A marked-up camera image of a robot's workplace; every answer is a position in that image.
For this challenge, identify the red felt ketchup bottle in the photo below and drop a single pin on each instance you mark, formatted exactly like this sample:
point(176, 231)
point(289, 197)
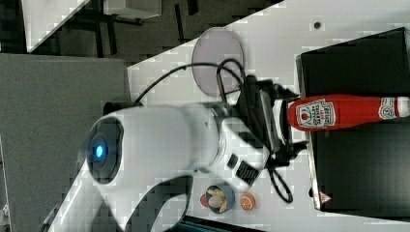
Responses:
point(337, 112)

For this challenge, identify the toy orange half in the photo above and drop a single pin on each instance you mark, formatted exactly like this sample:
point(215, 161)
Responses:
point(247, 202)

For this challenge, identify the blue cup with toy food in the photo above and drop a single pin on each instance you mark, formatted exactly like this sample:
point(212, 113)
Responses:
point(218, 198)

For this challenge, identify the round grey-purple plate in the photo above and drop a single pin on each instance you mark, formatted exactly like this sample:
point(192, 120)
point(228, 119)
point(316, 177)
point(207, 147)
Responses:
point(214, 46)

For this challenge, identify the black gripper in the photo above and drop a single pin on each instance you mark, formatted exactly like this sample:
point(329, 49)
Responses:
point(256, 108)

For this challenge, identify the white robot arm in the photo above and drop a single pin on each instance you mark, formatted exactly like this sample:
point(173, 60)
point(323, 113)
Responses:
point(136, 159)

